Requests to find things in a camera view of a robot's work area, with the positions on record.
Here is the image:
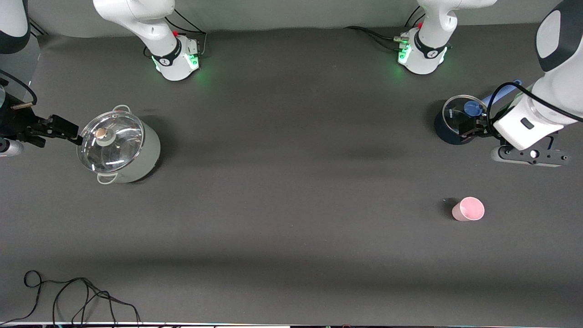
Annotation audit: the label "pink plastic cup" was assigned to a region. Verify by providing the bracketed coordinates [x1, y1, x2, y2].
[452, 197, 485, 222]

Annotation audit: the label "glass lid blue knob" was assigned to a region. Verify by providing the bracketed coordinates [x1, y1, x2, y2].
[443, 95, 492, 137]

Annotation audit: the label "dark blue saucepan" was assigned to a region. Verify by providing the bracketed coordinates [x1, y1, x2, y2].
[434, 80, 522, 145]

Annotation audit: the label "glass pot lid brass knob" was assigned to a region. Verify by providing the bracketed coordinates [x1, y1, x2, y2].
[77, 111, 145, 174]

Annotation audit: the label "pale green cooking pot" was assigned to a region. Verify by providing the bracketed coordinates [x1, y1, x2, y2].
[77, 105, 161, 185]

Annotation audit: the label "dark grey table mat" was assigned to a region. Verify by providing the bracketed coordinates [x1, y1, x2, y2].
[0, 18, 583, 325]

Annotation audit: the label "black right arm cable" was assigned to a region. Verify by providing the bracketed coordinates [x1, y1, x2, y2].
[0, 71, 38, 110]

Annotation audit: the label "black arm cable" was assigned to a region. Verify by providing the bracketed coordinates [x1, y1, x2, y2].
[486, 82, 583, 137]
[0, 71, 38, 110]

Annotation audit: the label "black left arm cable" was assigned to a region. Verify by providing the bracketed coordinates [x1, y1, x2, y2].
[486, 82, 583, 137]

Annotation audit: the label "black left arm base cables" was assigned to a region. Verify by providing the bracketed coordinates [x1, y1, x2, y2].
[344, 7, 426, 51]

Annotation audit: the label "black arm base cables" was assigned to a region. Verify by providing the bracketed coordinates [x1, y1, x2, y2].
[344, 7, 426, 51]
[145, 9, 208, 59]

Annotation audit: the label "thin black loose cable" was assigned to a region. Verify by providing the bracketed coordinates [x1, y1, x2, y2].
[0, 270, 142, 326]

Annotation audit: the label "black right arm base cables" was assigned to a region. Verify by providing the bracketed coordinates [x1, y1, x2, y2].
[145, 9, 208, 59]

